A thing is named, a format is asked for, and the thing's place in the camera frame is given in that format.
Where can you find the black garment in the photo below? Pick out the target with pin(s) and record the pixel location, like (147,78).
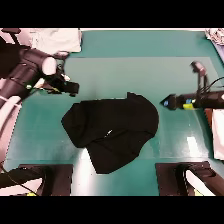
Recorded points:
(113,130)

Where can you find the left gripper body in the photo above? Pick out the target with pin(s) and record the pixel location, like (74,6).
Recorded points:
(68,87)

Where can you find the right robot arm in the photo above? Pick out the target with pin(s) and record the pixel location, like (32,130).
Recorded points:
(213,99)

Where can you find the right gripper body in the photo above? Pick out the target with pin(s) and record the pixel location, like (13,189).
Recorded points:
(186,100)

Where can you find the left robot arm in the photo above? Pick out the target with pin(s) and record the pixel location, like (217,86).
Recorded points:
(25,71)

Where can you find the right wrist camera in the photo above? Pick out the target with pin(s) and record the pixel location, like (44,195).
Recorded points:
(199,68)

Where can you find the white garment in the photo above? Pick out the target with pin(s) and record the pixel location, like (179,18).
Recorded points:
(219,133)
(56,40)

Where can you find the heap of clothes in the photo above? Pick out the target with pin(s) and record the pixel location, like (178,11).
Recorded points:
(216,35)

